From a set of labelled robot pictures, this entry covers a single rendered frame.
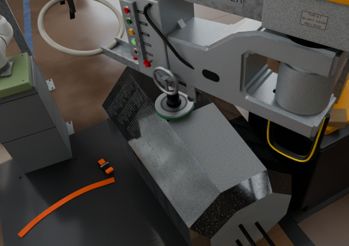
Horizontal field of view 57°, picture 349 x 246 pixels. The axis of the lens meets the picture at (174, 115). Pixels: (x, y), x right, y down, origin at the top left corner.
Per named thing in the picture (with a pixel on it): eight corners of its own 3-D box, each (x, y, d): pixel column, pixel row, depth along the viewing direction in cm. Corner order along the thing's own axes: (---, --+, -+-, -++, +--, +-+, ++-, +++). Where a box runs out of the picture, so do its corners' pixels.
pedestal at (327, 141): (304, 123, 274) (323, 49, 222) (370, 180, 231) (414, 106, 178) (238, 155, 257) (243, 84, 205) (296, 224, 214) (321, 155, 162)
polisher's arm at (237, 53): (326, 126, 134) (364, 18, 99) (303, 164, 122) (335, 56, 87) (186, 68, 170) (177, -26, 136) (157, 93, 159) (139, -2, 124)
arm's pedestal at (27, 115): (18, 181, 261) (-38, 111, 204) (17, 138, 295) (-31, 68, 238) (79, 161, 270) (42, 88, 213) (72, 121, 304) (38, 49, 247)
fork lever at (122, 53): (219, 83, 160) (219, 75, 156) (196, 106, 150) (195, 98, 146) (121, 40, 193) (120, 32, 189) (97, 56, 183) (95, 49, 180)
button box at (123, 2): (147, 58, 151) (136, 0, 131) (144, 61, 150) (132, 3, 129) (135, 53, 155) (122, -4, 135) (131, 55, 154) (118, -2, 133)
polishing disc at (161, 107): (148, 112, 177) (148, 111, 176) (164, 88, 190) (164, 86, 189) (184, 122, 170) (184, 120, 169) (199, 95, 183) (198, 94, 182)
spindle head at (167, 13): (225, 77, 156) (226, -14, 125) (198, 104, 145) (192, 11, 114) (168, 54, 174) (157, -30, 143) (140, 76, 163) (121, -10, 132)
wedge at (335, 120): (344, 114, 174) (346, 108, 170) (344, 128, 167) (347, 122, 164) (304, 109, 179) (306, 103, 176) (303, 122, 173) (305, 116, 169)
